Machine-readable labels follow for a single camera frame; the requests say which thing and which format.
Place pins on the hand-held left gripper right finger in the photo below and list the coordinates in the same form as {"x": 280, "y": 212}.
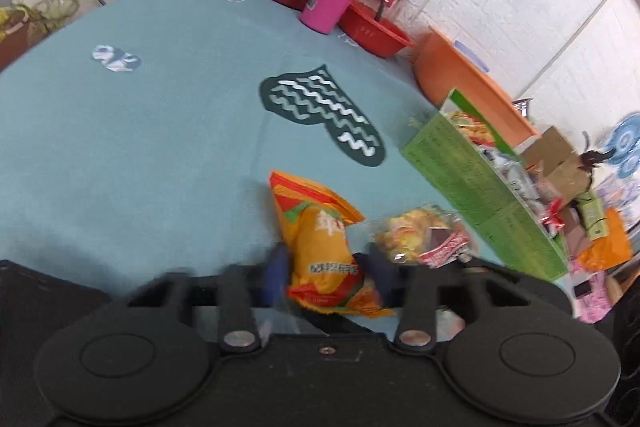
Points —
{"x": 377, "y": 274}

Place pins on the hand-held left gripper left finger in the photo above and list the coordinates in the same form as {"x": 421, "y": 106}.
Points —
{"x": 277, "y": 277}

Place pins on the orange yellow snack packet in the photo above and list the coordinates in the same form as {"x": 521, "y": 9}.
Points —
{"x": 320, "y": 247}

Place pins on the yellow snack with red label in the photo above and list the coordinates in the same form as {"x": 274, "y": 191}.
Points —
{"x": 410, "y": 232}

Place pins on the green cardboard box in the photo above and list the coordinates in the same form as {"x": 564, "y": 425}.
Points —
{"x": 460, "y": 172}

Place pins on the pile of mixed packets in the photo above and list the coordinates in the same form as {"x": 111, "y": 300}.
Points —
{"x": 510, "y": 172}

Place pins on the teal printed tablecloth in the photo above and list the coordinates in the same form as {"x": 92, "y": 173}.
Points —
{"x": 150, "y": 132}

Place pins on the orange plastic basin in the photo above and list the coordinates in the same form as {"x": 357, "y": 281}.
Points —
{"x": 450, "y": 72}

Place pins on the brown cardboard box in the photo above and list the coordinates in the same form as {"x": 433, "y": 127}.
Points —
{"x": 555, "y": 152}

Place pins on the pink printed bag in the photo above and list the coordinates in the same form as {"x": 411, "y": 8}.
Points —
{"x": 595, "y": 302}

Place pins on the steel bowl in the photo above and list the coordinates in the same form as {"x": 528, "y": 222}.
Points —
{"x": 522, "y": 107}

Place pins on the small green carton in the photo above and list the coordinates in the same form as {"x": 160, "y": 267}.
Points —
{"x": 592, "y": 217}

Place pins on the orange plastic bag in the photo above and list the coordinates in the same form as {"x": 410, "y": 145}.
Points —
{"x": 612, "y": 249}

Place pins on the blue plastic lid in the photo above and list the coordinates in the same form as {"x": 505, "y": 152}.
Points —
{"x": 470, "y": 54}

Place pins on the red plastic basin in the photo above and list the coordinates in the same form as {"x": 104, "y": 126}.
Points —
{"x": 375, "y": 34}

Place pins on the potted green plant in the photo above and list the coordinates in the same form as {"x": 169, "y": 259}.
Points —
{"x": 20, "y": 17}

